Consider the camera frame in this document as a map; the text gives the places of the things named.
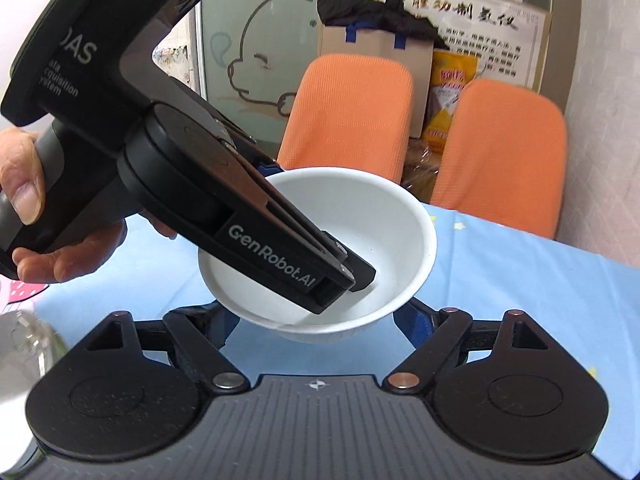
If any white ribbed bowl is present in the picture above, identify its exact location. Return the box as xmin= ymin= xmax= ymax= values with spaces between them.
xmin=198 ymin=167 xmax=437 ymax=344

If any stainless steel bowl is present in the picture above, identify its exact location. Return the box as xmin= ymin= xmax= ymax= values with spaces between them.
xmin=1 ymin=310 xmax=66 ymax=479

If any person's left hand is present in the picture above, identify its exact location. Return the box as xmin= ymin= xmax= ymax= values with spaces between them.
xmin=0 ymin=126 xmax=177 ymax=284

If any left orange chair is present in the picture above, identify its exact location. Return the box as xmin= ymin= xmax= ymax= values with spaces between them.
xmin=277 ymin=54 xmax=413 ymax=183

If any orange chair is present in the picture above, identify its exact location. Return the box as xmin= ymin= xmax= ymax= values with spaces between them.
xmin=431 ymin=79 xmax=567 ymax=240
xmin=277 ymin=54 xmax=413 ymax=183

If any blue cartoon tablecloth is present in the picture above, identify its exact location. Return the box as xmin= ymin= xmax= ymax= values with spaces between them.
xmin=1 ymin=208 xmax=639 ymax=478

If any glass door with cat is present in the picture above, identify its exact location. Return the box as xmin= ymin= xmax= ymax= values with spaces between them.
xmin=201 ymin=0 xmax=321 ymax=148

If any black cloth on bag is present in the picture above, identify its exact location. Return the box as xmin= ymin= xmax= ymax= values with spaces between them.
xmin=317 ymin=0 xmax=449 ymax=50

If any brown paper bag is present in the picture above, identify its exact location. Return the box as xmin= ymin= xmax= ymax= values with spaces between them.
xmin=319 ymin=22 xmax=435 ymax=139

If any yellow snack bag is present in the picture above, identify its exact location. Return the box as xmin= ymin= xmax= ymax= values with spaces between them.
xmin=421 ymin=50 xmax=478 ymax=155

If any right orange chair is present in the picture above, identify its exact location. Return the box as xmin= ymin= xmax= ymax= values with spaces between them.
xmin=431 ymin=79 xmax=567 ymax=240

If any white poster with characters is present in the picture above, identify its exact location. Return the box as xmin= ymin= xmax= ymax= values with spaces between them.
xmin=328 ymin=0 xmax=551 ymax=94

